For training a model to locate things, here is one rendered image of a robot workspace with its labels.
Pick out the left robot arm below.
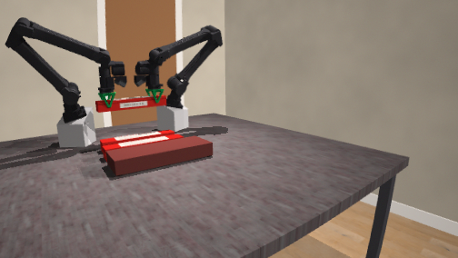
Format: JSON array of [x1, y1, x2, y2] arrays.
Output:
[[134, 25, 223, 109]]

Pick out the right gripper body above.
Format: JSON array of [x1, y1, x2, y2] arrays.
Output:
[[98, 75, 115, 94]]

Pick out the red box of welding electrodes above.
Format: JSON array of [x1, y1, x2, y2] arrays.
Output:
[[103, 134, 184, 161], [95, 95, 166, 113], [100, 130, 174, 151]]

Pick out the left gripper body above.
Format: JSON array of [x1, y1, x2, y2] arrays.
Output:
[[145, 74, 163, 90]]

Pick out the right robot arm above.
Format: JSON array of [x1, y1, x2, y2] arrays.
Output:
[[5, 17, 127, 123]]

